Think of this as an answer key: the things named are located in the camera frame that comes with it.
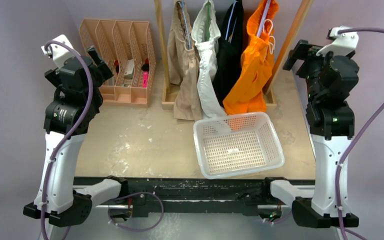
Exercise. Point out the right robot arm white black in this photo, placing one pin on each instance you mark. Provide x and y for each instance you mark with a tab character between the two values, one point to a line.
329	79

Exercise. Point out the beige shorts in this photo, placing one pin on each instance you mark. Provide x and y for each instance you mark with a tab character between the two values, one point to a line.
183	65

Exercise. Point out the wooden clothes rack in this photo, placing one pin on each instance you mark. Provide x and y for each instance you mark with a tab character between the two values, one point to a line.
169	95

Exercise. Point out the orange shorts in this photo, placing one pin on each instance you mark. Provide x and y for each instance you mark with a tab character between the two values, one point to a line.
257	62

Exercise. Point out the peach plastic file organizer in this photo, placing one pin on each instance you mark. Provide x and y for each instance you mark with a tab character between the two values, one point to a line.
118	41

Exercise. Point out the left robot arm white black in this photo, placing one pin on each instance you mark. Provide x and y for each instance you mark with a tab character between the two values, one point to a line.
77	100

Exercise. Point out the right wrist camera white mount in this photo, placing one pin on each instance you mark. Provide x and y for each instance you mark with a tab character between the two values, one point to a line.
341	44

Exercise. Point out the white shorts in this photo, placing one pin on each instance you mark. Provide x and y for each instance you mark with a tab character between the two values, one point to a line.
207	52

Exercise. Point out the white plastic perforated basket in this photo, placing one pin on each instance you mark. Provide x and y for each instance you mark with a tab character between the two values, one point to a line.
236	145

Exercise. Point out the black shorts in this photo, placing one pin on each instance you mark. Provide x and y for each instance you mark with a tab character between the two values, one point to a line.
229	53

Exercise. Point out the lilac plastic hanger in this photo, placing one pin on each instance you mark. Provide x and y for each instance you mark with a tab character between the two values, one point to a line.
263	18

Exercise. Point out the white small box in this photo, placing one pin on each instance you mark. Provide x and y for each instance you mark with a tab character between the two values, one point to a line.
129	69

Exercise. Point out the pink marker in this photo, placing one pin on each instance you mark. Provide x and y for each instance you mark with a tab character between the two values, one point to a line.
145	79

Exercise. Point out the green hanger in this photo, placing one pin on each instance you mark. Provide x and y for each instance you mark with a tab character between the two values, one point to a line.
207	21

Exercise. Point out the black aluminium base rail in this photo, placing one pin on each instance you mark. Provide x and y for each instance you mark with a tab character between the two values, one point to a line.
145	195

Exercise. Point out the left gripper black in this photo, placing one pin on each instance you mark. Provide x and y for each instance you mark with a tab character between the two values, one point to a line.
102	72

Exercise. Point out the light blue hanger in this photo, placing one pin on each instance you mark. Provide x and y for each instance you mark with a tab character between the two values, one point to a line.
227	35

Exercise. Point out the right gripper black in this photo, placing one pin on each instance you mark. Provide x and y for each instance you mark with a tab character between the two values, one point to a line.
304	52

